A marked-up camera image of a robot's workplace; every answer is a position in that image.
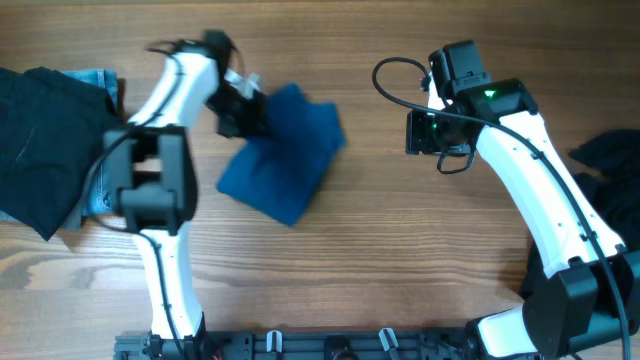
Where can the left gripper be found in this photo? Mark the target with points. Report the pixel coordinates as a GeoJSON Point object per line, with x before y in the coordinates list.
{"type": "Point", "coordinates": [240, 116]}

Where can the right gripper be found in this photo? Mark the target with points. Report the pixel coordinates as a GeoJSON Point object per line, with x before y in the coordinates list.
{"type": "Point", "coordinates": [417, 132]}

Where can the blue polo shirt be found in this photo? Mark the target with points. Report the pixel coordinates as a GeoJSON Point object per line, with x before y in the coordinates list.
{"type": "Point", "coordinates": [280, 173]}

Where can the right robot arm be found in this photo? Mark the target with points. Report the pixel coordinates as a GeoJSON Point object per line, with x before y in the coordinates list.
{"type": "Point", "coordinates": [582, 289]}

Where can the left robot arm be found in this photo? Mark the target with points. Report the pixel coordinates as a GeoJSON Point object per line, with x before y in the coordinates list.
{"type": "Point", "coordinates": [155, 189]}

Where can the light blue folded jeans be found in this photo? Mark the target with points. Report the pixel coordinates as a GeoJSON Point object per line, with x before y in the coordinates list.
{"type": "Point", "coordinates": [102, 85]}

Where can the black folded garment left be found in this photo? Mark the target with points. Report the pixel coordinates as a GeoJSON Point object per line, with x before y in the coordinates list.
{"type": "Point", "coordinates": [45, 145]}

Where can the black polo shirt right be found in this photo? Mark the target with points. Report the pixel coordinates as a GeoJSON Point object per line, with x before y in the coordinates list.
{"type": "Point", "coordinates": [613, 191]}

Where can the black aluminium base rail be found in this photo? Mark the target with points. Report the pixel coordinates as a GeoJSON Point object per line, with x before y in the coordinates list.
{"type": "Point", "coordinates": [387, 343]}

